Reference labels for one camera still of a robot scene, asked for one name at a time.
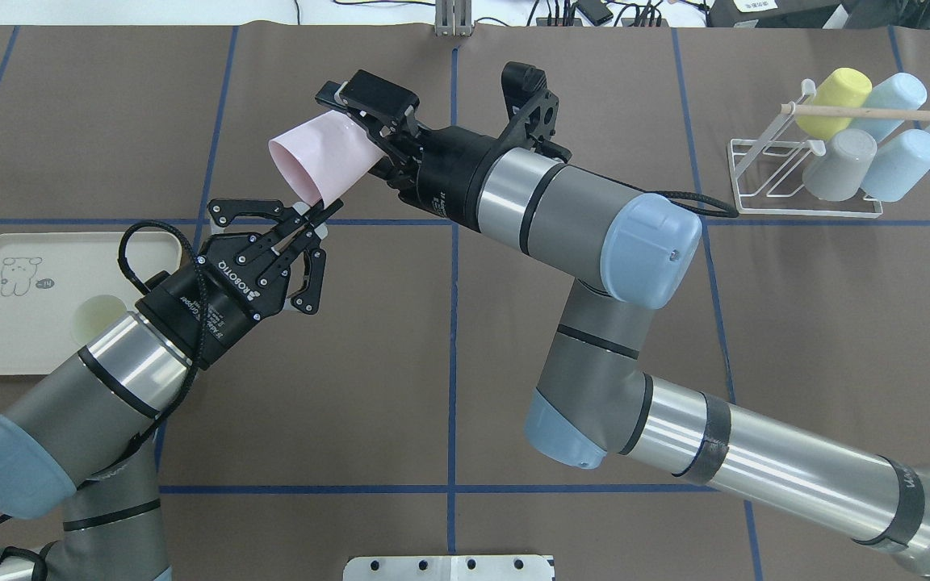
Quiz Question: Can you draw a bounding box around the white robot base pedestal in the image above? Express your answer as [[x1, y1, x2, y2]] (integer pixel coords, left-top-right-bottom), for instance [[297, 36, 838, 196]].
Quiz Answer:
[[342, 554, 556, 580]]

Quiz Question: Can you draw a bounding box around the white wire cup rack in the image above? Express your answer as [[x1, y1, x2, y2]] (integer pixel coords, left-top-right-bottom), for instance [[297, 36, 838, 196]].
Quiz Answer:
[[727, 78, 930, 219]]

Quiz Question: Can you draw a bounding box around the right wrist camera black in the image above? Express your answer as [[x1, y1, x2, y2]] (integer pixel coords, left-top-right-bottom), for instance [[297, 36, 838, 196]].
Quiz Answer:
[[497, 61, 572, 162]]

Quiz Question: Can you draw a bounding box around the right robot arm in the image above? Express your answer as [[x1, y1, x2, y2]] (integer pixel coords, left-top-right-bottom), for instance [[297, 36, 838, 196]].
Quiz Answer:
[[315, 62, 930, 580]]

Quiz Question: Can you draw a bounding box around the usb hub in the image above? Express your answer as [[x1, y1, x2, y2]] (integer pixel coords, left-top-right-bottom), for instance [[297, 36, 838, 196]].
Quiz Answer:
[[613, 1, 668, 28], [527, 1, 584, 28]]

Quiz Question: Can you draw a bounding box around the right USB hub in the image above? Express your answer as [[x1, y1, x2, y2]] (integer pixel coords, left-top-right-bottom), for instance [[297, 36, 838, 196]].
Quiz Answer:
[[613, 1, 668, 28]]

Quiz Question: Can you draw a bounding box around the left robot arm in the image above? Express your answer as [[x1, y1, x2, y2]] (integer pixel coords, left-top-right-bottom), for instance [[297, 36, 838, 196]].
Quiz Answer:
[[0, 199, 343, 580]]

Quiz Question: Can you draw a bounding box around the left USB hub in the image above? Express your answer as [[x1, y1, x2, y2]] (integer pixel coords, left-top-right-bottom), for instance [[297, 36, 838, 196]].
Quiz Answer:
[[527, 1, 584, 28]]

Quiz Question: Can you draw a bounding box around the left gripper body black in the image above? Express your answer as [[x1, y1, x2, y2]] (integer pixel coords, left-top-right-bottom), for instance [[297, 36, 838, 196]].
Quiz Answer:
[[136, 199, 326, 369]]

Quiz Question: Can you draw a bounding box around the yellow cup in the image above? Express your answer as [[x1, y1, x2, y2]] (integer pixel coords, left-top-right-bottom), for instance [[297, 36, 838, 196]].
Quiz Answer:
[[796, 67, 873, 142]]

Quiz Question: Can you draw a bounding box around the pale green cup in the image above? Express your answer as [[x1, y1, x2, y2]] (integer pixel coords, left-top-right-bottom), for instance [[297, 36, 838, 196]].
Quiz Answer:
[[70, 295, 127, 345]]

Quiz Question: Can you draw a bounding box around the grey labelled box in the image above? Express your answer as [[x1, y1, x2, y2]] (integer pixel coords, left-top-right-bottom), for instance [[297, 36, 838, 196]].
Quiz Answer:
[[706, 1, 843, 29]]

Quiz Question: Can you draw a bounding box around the grey cup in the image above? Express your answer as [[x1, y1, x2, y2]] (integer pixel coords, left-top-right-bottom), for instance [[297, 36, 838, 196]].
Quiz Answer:
[[803, 128, 878, 202]]

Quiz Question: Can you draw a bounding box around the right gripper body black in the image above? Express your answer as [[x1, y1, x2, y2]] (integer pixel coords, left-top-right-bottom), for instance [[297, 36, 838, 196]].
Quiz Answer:
[[348, 109, 506, 232]]

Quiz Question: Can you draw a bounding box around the cream serving tray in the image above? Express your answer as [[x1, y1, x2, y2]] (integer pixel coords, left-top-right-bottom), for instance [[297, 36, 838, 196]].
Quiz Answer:
[[0, 232, 140, 376]]

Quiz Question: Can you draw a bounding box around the light blue cup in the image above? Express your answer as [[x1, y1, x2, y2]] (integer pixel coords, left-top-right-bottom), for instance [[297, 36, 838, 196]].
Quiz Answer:
[[848, 73, 928, 144], [861, 128, 930, 203]]

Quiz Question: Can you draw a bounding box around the aluminium frame post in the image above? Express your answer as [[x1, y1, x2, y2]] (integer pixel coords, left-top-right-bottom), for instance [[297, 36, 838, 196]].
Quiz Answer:
[[433, 0, 475, 37]]

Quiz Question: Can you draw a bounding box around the pink cup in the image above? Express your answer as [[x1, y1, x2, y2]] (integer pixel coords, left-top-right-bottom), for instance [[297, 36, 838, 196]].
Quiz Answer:
[[268, 111, 384, 208]]

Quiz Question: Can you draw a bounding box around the black power adapter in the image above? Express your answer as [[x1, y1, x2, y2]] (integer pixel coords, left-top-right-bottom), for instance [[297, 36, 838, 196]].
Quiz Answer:
[[572, 0, 614, 27]]

